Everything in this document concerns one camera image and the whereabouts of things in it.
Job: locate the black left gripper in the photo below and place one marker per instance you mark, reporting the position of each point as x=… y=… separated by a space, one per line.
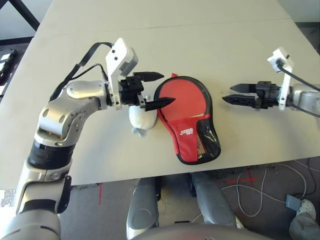
x=130 y=91

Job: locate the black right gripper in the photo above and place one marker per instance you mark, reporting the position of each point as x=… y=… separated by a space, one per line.
x=267 y=95

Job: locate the white grey fabric pouch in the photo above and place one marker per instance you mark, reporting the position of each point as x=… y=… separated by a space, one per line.
x=141 y=120

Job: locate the red black paddle case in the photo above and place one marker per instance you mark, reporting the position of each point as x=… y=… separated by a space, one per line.
x=185 y=147

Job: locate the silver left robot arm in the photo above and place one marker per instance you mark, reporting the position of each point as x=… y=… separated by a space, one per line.
x=55 y=117

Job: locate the red floor tape cross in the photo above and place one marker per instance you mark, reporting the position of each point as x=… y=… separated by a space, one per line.
x=250 y=178

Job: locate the grey robot right leg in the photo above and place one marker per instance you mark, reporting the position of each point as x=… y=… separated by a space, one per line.
x=212 y=200

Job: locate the grey robot leg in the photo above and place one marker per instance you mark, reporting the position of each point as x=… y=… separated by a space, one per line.
x=145 y=207
x=212 y=200

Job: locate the grey robot left leg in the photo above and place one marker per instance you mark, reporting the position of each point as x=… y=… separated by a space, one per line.
x=145 y=207

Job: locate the red floor tape strip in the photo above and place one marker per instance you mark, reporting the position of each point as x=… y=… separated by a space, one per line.
x=100 y=195

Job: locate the blue-grey power adapter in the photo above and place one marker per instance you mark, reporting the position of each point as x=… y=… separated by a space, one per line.
x=292 y=203

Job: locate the white perforated clog shoe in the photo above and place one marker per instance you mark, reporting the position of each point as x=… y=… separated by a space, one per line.
x=307 y=206
x=240 y=222

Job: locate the grey trouser leg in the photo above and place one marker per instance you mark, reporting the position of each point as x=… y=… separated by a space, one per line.
x=300 y=227

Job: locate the black tray rack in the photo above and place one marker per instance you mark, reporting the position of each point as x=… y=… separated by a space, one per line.
x=12 y=62

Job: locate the grey robot torso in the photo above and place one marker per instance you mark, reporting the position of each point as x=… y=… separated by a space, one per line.
x=200 y=232

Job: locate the speckled grey floor mat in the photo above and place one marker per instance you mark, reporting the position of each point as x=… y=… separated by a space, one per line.
x=8 y=198

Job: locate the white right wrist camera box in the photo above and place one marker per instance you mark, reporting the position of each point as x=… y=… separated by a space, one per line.
x=286 y=85

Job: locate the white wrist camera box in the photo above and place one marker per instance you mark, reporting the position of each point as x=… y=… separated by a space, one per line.
x=286 y=85
x=116 y=57

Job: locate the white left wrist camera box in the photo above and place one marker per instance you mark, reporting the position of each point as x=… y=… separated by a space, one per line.
x=116 y=57

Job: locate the black metal frame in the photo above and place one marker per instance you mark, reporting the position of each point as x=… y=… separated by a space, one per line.
x=30 y=15

